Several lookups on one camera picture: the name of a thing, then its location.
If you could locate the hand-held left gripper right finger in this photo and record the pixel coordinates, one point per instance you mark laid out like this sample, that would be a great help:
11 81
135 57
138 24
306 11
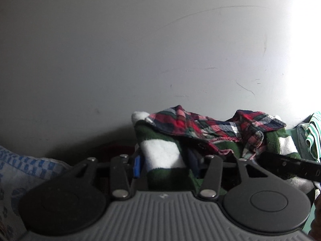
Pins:
212 170

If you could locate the red plaid shirt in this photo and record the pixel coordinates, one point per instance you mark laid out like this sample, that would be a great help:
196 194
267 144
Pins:
200 125

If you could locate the green cardigan with white stripes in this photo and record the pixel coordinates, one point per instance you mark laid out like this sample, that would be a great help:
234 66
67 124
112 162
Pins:
165 178

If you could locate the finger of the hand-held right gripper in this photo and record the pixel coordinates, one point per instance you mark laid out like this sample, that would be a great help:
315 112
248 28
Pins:
288 165

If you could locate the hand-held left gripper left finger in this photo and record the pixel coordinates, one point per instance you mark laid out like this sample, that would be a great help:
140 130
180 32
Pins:
137 167

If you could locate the blue patterned cloth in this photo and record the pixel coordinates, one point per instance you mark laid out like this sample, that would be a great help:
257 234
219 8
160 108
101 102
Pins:
20 175

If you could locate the green white striped shirt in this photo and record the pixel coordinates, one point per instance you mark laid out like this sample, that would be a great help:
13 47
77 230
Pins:
314 135

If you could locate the dark red sweater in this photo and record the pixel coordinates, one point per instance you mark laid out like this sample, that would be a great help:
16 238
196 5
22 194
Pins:
117 151

